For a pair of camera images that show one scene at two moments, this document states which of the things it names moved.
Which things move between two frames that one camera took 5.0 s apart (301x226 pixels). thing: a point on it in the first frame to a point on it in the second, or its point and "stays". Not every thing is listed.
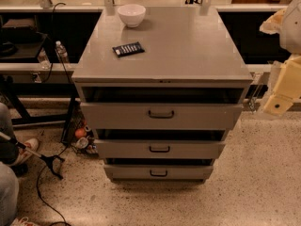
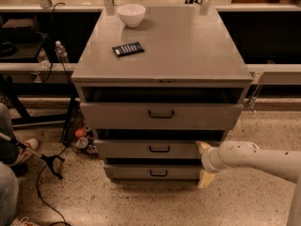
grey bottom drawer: x=159 y=171 stays
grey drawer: x=158 y=149 stays
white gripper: x=292 y=32 to x=206 y=160
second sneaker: x=23 y=221 stays
